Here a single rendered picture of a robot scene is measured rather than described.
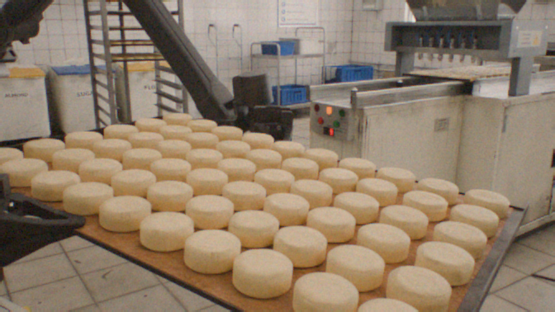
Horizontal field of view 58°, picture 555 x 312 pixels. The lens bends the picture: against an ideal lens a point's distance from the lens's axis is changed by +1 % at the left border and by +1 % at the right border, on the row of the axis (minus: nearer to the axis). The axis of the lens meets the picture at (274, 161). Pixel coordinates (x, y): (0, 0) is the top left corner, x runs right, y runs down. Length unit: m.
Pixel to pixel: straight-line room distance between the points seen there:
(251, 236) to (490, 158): 2.16
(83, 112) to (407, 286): 4.96
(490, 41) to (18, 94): 3.99
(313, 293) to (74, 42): 5.57
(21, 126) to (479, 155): 4.01
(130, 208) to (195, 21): 5.85
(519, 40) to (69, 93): 3.99
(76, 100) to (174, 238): 4.81
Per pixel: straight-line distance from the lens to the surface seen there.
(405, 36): 2.92
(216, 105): 0.97
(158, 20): 1.02
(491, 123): 2.54
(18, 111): 5.17
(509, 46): 2.49
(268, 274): 0.41
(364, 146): 2.11
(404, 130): 2.28
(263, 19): 6.80
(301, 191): 0.58
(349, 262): 0.44
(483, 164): 2.60
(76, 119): 5.28
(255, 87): 0.92
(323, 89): 2.31
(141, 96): 5.42
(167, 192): 0.56
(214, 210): 0.51
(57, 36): 5.84
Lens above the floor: 1.17
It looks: 16 degrees down
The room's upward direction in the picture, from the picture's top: straight up
